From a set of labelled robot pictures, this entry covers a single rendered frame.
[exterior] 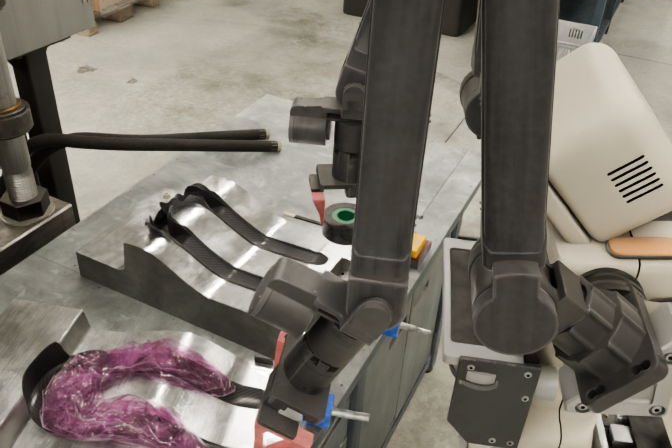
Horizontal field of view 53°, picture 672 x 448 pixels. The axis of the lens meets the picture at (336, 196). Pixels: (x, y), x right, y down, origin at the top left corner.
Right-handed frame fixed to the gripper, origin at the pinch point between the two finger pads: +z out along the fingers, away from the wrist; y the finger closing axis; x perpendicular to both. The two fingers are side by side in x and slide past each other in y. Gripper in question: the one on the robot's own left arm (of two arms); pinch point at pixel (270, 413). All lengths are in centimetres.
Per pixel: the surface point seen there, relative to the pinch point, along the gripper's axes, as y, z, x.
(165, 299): -33.4, 26.5, -16.4
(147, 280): -34.6, 25.5, -20.8
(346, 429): -40, 44, 30
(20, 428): -1.0, 26.5, -25.8
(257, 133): -98, 26, -15
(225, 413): -9.6, 16.4, -1.6
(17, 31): -78, 21, -71
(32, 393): -7.3, 27.9, -27.1
